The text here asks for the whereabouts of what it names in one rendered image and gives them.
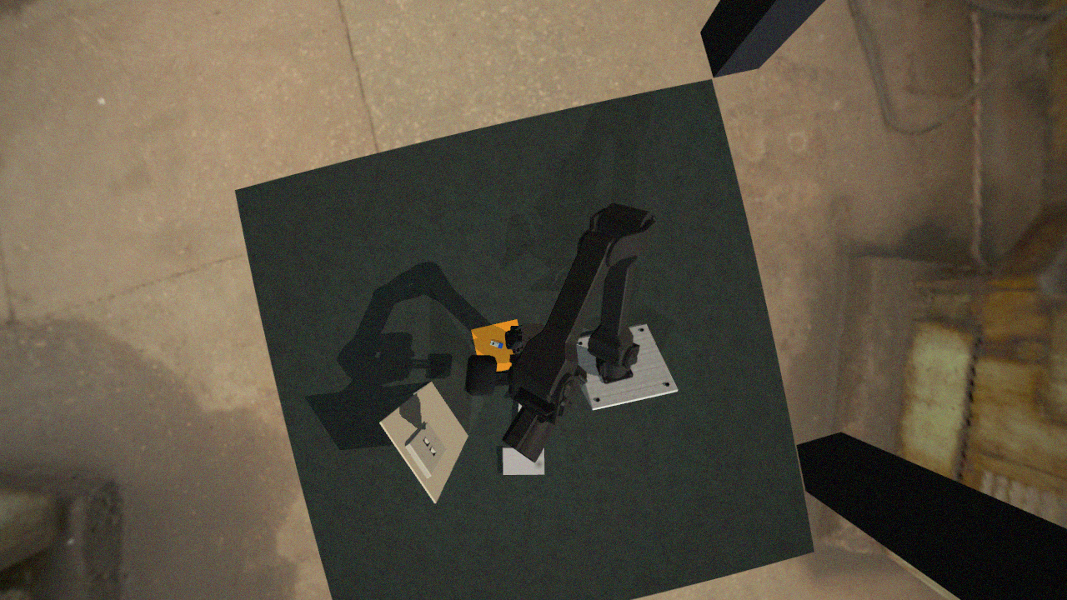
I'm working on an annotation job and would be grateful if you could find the beige flat panel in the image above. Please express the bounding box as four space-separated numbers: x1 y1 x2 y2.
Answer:
379 381 468 503

